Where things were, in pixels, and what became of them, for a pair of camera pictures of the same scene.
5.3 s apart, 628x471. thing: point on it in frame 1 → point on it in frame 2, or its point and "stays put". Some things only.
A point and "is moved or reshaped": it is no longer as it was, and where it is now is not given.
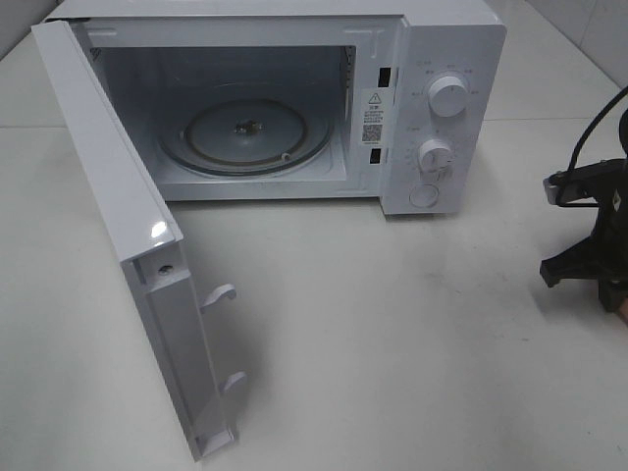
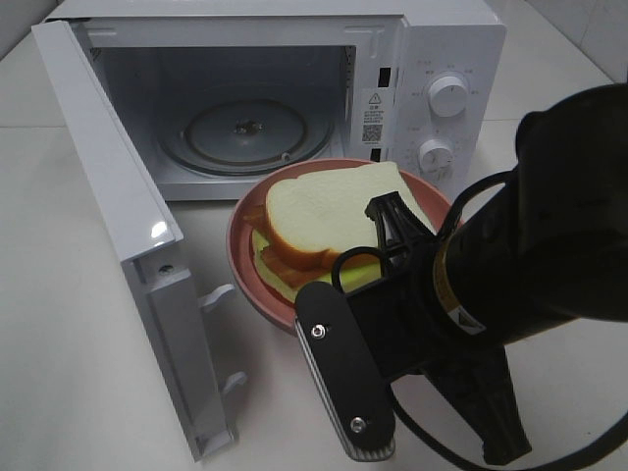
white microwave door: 171,313 stays put
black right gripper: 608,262 → 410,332
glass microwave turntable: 247,135 stays put
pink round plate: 623,310 is moved or reshaped
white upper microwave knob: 448,95 stays put
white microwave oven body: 289,99 stays put
